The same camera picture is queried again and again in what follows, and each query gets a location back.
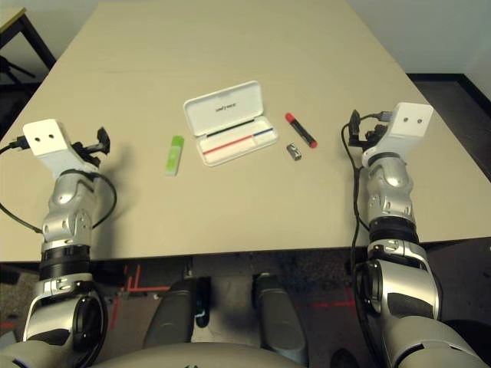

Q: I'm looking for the black framed side table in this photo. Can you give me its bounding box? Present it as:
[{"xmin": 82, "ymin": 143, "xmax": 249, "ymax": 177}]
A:
[{"xmin": 0, "ymin": 6, "xmax": 58, "ymax": 72}]

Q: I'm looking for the grey robot left leg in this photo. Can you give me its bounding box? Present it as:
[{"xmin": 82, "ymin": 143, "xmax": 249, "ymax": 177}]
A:
[{"xmin": 143, "ymin": 279, "xmax": 195, "ymax": 350}]

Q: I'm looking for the grey robot leg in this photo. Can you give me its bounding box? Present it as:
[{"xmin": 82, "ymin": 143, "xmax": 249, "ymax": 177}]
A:
[
  {"xmin": 252, "ymin": 272, "xmax": 310, "ymax": 365},
  {"xmin": 143, "ymin": 279, "xmax": 195, "ymax": 350}
]

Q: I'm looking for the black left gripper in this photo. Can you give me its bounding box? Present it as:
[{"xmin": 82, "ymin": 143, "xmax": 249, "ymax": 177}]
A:
[{"xmin": 71, "ymin": 127, "xmax": 113, "ymax": 168}]

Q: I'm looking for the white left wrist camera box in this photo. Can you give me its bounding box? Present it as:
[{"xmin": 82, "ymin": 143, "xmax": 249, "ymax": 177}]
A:
[{"xmin": 21, "ymin": 119, "xmax": 99, "ymax": 177}]

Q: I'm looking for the green highlighter pen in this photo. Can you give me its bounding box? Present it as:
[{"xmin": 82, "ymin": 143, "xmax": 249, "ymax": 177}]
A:
[{"xmin": 165, "ymin": 135, "xmax": 185, "ymax": 177}]

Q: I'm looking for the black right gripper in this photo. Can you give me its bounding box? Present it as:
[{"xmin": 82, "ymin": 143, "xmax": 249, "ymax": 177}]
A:
[{"xmin": 347, "ymin": 110, "xmax": 385, "ymax": 150}]

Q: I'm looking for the black tripod stand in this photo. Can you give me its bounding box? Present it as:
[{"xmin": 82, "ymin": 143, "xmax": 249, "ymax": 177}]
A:
[{"xmin": 0, "ymin": 57, "xmax": 39, "ymax": 85}]

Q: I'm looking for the black shoe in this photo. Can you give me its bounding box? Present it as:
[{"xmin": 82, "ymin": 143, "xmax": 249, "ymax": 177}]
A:
[{"xmin": 330, "ymin": 347, "xmax": 361, "ymax": 368}]

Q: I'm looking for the grey robot torso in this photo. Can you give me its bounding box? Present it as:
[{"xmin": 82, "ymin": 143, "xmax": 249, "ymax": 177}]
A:
[{"xmin": 87, "ymin": 340, "xmax": 304, "ymax": 368}]

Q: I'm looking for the red and black marker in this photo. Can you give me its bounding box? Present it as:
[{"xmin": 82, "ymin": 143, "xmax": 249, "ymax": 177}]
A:
[{"xmin": 284, "ymin": 112, "xmax": 318, "ymax": 150}]

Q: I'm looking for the grey robot right leg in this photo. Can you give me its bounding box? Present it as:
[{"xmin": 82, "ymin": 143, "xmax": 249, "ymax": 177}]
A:
[{"xmin": 252, "ymin": 272, "xmax": 310, "ymax": 365}]

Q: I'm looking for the white plastic pencil case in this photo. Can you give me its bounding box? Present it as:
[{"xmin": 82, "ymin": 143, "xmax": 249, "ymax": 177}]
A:
[{"xmin": 182, "ymin": 80, "xmax": 280, "ymax": 168}]

